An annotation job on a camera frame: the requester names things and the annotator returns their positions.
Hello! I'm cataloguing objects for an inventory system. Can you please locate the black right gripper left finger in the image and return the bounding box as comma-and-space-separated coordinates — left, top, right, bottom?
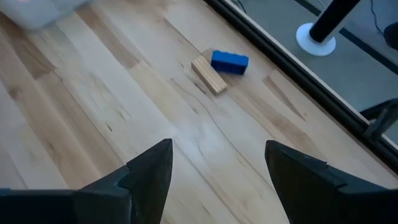
74, 138, 174, 224

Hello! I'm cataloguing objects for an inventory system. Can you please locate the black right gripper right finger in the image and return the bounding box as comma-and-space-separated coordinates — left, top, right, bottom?
264, 139, 398, 224

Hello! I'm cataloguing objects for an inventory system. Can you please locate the wooden block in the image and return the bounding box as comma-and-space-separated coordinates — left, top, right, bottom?
190, 48, 228, 96

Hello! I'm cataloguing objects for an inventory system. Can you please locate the large blue toy brick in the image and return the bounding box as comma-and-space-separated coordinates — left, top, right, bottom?
210, 49, 250, 76

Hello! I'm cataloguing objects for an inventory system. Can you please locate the black pole white round base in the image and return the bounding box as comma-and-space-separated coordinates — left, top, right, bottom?
294, 0, 363, 57

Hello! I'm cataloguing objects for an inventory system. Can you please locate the black round stand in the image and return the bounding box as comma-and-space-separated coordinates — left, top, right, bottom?
382, 21, 398, 52

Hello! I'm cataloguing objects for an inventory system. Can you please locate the white plastic bin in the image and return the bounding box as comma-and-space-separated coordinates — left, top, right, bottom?
0, 0, 94, 31

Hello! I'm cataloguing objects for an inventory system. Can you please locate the black bracket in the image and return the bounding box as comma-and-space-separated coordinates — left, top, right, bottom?
359, 98, 398, 141

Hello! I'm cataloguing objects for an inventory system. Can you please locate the black aluminium table frame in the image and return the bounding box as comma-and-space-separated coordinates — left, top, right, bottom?
201, 0, 398, 177

